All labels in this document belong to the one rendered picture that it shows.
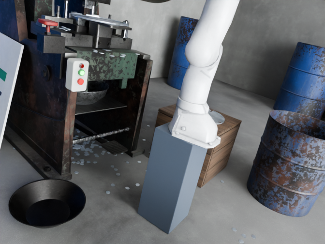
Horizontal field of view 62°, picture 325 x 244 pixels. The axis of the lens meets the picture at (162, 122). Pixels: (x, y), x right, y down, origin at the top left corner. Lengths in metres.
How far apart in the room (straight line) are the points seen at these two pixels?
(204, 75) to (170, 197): 0.52
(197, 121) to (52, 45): 0.67
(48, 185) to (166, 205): 0.56
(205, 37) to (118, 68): 0.67
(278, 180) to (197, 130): 0.70
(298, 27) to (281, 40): 0.26
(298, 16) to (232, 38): 1.00
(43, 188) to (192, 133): 0.74
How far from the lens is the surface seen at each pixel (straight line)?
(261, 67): 4.50
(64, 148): 1.41
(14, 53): 1.65
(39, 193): 1.39
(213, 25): 0.99
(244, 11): 4.69
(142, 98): 1.62
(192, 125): 1.05
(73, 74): 1.21
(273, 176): 1.61
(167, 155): 1.11
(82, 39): 1.44
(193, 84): 1.03
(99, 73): 1.43
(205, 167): 1.56
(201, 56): 0.94
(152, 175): 1.19
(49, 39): 1.23
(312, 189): 1.66
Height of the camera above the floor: 0.89
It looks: 22 degrees down
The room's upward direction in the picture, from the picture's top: 12 degrees clockwise
